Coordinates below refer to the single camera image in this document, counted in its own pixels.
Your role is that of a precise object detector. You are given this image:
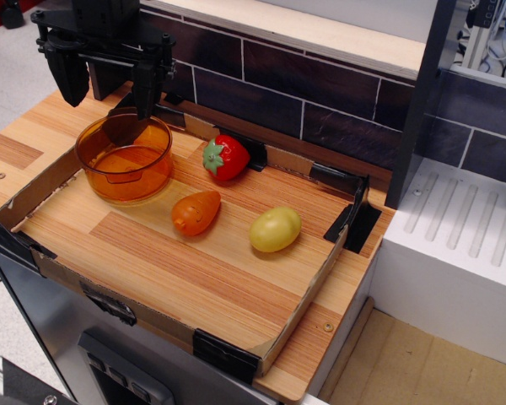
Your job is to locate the dark grey vertical post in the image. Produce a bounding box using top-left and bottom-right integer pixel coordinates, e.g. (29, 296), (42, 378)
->
(385, 1), (458, 208)

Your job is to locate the cardboard fence with black tape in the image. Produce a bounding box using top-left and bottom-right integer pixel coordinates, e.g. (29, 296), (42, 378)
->
(0, 95), (390, 398)

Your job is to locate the red toy strawberry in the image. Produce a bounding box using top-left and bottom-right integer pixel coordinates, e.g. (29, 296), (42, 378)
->
(202, 134), (250, 181)

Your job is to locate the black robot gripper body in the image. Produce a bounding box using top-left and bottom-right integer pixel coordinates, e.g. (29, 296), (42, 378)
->
(30, 1), (175, 79)

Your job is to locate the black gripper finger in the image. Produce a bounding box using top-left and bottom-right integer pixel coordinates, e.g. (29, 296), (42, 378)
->
(132, 62), (164, 120)
(45, 46), (89, 107)

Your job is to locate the yellow toy potato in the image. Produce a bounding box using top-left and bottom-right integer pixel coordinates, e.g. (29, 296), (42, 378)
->
(249, 207), (302, 253)

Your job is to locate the grey oven control panel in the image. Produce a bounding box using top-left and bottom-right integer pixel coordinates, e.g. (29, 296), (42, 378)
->
(78, 332), (217, 404)

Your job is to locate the orange toy carrot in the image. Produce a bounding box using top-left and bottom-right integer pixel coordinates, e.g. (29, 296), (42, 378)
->
(171, 191), (221, 236)

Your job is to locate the white ribbed sink drainboard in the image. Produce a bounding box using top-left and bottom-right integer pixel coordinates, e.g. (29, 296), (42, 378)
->
(370, 159), (506, 364)

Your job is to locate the orange transparent plastic pot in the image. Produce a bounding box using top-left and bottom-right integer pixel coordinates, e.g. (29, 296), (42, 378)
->
(75, 107), (173, 203)

